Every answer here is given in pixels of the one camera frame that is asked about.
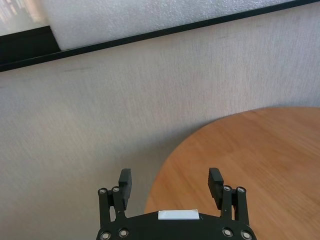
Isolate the glass window pane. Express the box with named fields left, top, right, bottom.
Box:
left=0, top=0, right=51, bottom=38

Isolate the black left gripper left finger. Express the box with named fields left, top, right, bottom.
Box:
left=97, top=168, right=133, bottom=227

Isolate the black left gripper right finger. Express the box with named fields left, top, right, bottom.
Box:
left=208, top=167, right=250, bottom=223

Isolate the white foam sheet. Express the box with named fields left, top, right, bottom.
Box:
left=41, top=0, right=303, bottom=51

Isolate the black wall rail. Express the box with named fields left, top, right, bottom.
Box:
left=0, top=0, right=320, bottom=73

